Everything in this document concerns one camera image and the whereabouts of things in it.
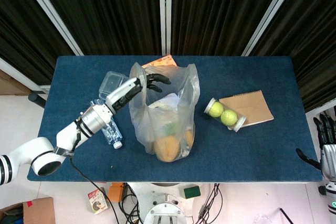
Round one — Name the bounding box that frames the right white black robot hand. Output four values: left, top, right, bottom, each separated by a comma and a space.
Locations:
296, 112, 336, 182

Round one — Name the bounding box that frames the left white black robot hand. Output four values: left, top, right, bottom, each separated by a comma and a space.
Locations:
104, 73, 172, 116

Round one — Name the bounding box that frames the clear plastic carrier bag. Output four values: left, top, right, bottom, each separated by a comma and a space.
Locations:
128, 62, 201, 163

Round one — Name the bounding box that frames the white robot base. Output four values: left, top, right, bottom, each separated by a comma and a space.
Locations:
128, 182, 213, 224

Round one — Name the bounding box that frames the clear plastic food container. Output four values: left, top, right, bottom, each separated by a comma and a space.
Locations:
98, 71, 131, 101

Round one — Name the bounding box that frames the clear plastic water bottle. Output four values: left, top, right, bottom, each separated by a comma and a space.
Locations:
89, 99, 124, 150

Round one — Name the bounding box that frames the orange snack packet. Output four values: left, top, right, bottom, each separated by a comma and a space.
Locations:
141, 55, 178, 69

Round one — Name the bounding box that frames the black thin rod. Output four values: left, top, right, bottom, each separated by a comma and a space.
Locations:
279, 207, 294, 224

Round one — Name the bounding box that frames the small orange bread loaf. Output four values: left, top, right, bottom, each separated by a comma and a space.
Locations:
183, 128, 195, 148

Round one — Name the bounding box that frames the black pleated curtain panel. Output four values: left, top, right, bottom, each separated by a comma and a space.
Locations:
33, 0, 162, 56
251, 0, 336, 112
170, 0, 289, 56
0, 0, 77, 86

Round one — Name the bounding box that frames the brown spiral notebook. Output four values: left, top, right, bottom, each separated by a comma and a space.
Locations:
218, 89, 275, 127

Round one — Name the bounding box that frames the blue table cloth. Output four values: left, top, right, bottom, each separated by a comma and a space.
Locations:
27, 55, 323, 184

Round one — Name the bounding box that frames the yellow tennis ball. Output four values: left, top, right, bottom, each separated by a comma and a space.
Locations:
220, 109, 238, 127
208, 102, 224, 118

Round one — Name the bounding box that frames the clear tennis ball tube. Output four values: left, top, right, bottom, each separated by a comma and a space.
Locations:
204, 97, 247, 133

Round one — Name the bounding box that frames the orange plastic device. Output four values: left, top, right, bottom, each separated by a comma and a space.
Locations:
108, 183, 126, 203

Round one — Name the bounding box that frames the small printed snack box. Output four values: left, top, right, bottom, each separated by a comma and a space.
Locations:
87, 187, 108, 216

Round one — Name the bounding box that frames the brown cardboard carton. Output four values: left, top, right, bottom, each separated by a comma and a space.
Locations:
0, 69, 32, 96

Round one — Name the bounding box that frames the green square block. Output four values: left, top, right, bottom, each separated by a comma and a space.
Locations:
183, 186, 202, 199

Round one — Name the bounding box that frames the open cardboard box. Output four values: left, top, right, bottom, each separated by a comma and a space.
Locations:
0, 197, 56, 224

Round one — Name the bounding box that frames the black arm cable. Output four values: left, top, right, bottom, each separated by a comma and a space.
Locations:
68, 153, 120, 224

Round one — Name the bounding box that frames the white partition frame post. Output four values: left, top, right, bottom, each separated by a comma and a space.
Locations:
241, 0, 306, 57
17, 0, 84, 56
158, 0, 173, 55

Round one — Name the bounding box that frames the black floor cable bundle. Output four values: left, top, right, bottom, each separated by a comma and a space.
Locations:
118, 184, 144, 224
198, 183, 224, 224

